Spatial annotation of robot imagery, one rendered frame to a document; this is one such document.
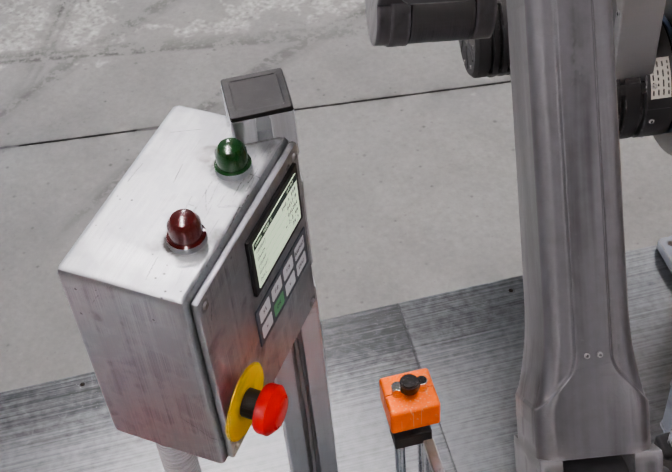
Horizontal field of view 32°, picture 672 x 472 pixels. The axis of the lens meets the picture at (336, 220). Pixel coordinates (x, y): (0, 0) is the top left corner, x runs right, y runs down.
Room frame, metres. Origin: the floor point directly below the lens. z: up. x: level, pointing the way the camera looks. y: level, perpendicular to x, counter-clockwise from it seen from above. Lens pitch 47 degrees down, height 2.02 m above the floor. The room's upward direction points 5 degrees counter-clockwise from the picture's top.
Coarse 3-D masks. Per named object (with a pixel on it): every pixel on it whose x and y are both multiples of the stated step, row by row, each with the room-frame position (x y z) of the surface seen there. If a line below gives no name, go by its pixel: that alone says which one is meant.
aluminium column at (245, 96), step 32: (224, 96) 0.62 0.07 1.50; (256, 96) 0.62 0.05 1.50; (288, 96) 0.61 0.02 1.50; (256, 128) 0.60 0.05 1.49; (288, 128) 0.60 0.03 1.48; (320, 352) 0.60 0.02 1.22; (288, 384) 0.60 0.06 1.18; (320, 384) 0.60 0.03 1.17; (288, 416) 0.60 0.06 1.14; (320, 416) 0.60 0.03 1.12; (288, 448) 0.60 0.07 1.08; (320, 448) 0.60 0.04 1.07
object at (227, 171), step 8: (224, 144) 0.57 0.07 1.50; (232, 144) 0.57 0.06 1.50; (240, 144) 0.57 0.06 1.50; (216, 152) 0.57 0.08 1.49; (224, 152) 0.57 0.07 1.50; (232, 152) 0.57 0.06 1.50; (240, 152) 0.57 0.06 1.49; (216, 160) 0.57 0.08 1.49; (224, 160) 0.56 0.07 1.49; (232, 160) 0.56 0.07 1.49; (240, 160) 0.57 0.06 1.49; (248, 160) 0.57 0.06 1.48; (216, 168) 0.57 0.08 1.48; (224, 168) 0.56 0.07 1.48; (232, 168) 0.56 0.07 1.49; (240, 168) 0.56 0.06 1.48; (248, 168) 0.57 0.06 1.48; (224, 176) 0.56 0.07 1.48; (232, 176) 0.56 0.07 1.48; (240, 176) 0.56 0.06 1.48
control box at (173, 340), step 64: (192, 128) 0.62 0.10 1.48; (128, 192) 0.56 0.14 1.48; (192, 192) 0.55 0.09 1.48; (256, 192) 0.55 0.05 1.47; (128, 256) 0.50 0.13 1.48; (192, 256) 0.50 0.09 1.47; (128, 320) 0.48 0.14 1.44; (192, 320) 0.46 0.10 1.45; (128, 384) 0.48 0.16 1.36; (192, 384) 0.46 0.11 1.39; (256, 384) 0.50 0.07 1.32; (192, 448) 0.47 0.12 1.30
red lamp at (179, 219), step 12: (180, 216) 0.51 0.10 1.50; (192, 216) 0.51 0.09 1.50; (168, 228) 0.51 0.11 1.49; (180, 228) 0.50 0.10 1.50; (192, 228) 0.50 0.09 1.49; (204, 228) 0.51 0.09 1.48; (168, 240) 0.51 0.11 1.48; (180, 240) 0.50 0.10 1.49; (192, 240) 0.50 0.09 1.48; (204, 240) 0.51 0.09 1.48; (180, 252) 0.50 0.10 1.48; (192, 252) 0.50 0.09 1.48
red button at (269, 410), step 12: (276, 384) 0.49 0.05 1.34; (252, 396) 0.48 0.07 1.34; (264, 396) 0.48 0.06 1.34; (276, 396) 0.48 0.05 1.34; (240, 408) 0.48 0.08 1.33; (252, 408) 0.47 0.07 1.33; (264, 408) 0.47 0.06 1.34; (276, 408) 0.47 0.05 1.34; (252, 420) 0.46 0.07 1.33; (264, 420) 0.46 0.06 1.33; (276, 420) 0.46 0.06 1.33; (264, 432) 0.46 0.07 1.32
